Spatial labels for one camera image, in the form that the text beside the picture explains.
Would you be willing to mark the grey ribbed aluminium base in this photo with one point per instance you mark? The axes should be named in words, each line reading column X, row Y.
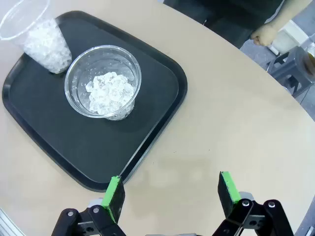
column 7, row 225

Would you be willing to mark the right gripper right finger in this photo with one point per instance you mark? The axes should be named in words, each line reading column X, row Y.
column 226, row 194

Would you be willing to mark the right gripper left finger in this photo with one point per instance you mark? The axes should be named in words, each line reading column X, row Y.
column 115, row 201

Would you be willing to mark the clear plastic cup with ice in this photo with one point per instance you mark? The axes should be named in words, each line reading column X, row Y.
column 46, row 49
column 108, row 93

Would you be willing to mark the person's left hand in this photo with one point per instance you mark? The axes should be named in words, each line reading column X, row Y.
column 264, row 35

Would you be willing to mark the black plastic serving tray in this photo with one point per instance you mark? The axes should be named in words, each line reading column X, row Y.
column 61, row 137

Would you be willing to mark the person in black top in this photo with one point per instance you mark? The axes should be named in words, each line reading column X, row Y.
column 229, row 17

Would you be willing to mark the dark grey plastic stool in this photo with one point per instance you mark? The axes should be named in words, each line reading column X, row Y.
column 283, row 71

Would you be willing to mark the white plastic bin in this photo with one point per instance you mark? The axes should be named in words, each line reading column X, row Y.
column 288, row 37

